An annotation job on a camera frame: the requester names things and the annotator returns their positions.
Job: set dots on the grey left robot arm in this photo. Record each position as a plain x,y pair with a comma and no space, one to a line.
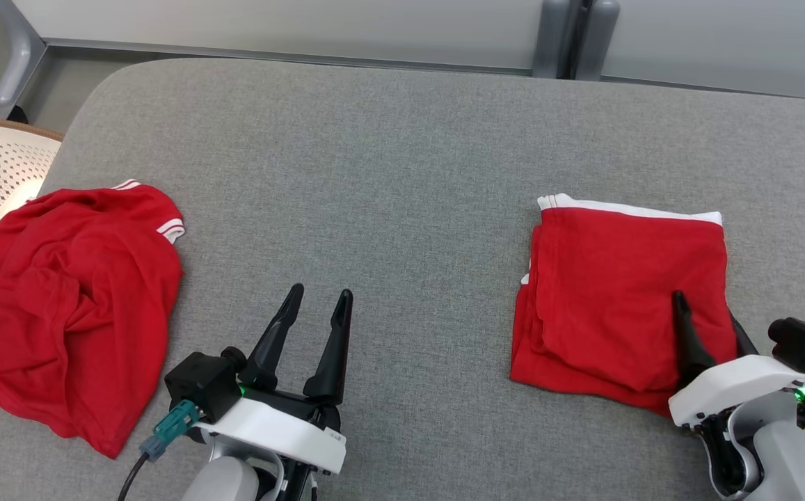
221,483

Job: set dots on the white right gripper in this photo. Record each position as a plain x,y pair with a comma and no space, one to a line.
736,383

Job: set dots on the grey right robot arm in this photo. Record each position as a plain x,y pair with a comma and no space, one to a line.
778,452

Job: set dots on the red shirt with white cuffs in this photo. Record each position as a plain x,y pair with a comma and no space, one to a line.
75,306

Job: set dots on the thick grey metal frame leg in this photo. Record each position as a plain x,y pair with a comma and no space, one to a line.
23,59

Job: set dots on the red shorts with white stripe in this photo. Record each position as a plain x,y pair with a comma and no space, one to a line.
604,292

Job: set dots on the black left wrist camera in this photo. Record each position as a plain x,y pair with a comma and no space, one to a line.
200,383

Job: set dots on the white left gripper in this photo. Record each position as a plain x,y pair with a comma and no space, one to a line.
284,431

